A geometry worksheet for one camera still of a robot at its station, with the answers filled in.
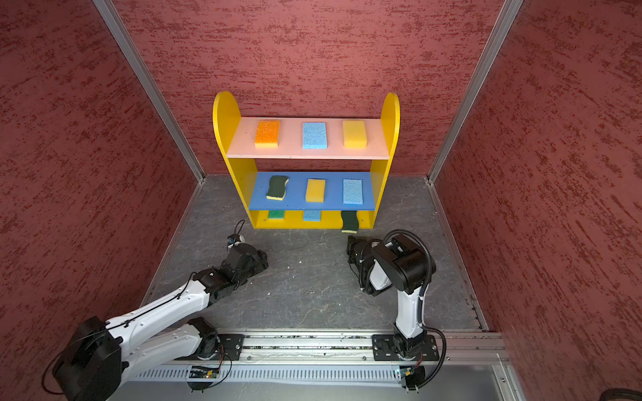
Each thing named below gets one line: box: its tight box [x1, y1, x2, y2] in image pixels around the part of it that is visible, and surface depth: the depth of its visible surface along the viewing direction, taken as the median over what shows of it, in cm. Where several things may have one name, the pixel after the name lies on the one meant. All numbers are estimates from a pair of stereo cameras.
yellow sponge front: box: [305, 178, 327, 204], surface depth 95 cm
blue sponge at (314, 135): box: [301, 121, 328, 150], surface depth 77 cm
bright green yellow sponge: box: [269, 209, 286, 220], surface depth 105 cm
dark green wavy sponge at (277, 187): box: [265, 175, 290, 201], surface depth 97 cm
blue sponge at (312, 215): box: [302, 209, 322, 223], surface depth 105 cm
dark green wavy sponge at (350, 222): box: [341, 210, 359, 234], surface depth 103 cm
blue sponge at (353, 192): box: [342, 178, 364, 205], surface depth 97 cm
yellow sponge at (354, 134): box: [342, 119, 367, 149], surface depth 76 cm
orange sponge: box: [254, 120, 281, 148], surface depth 76 cm
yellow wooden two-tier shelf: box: [212, 91, 401, 229], surface depth 82 cm
